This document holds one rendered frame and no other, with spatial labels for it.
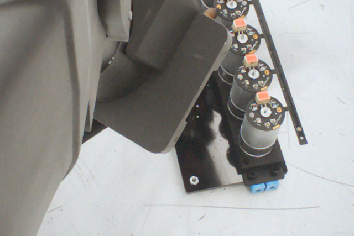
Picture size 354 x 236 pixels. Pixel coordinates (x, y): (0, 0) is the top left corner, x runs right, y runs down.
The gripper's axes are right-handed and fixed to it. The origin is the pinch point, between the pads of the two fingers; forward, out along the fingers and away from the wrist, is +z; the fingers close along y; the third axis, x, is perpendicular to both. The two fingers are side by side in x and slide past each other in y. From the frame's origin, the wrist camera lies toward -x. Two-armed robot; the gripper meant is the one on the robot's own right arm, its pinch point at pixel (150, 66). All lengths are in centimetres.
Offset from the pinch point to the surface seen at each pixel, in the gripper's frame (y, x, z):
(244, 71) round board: -3.9, -2.6, 6.0
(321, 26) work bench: -5.7, -9.1, 16.4
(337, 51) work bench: -7.8, -7.8, 15.8
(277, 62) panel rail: -5.4, -4.2, 6.9
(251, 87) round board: -4.9, -1.9, 5.7
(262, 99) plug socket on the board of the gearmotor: -6.0, -1.6, 4.8
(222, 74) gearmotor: -2.1, -1.9, 9.6
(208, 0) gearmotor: 1.6, -6.0, 10.0
